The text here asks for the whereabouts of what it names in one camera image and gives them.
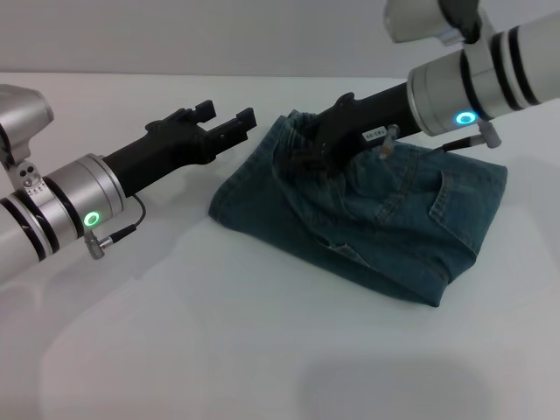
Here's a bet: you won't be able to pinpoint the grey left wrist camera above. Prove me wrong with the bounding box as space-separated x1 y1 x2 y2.
0 83 56 194

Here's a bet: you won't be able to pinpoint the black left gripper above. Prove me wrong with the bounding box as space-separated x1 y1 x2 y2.
101 100 260 199

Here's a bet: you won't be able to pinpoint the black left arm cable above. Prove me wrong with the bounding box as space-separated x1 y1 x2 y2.
93 193 148 260

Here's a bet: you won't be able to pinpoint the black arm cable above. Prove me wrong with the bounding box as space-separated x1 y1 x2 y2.
377 119 505 161
93 193 148 260

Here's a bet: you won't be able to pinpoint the blue faded denim shorts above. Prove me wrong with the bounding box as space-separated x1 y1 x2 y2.
207 108 508 310

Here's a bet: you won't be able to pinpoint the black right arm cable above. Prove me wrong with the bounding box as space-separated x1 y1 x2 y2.
377 119 505 161

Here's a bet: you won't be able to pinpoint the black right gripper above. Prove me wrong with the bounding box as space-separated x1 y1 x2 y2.
283 82 415 179

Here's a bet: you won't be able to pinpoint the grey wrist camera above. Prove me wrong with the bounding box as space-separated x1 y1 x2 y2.
383 0 494 46
0 83 56 194

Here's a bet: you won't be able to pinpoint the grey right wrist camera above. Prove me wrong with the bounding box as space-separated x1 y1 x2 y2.
383 0 494 46

